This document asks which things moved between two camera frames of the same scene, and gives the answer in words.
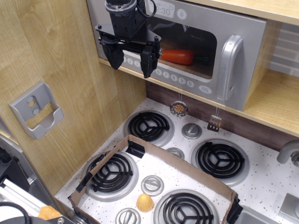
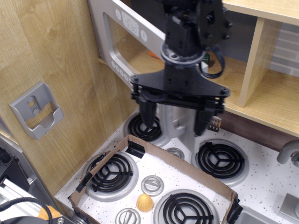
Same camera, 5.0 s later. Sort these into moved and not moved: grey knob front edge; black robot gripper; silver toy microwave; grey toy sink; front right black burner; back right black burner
Moved: silver toy microwave; black robot gripper
Not moved: back right black burner; grey toy sink; front right black burner; grey knob front edge
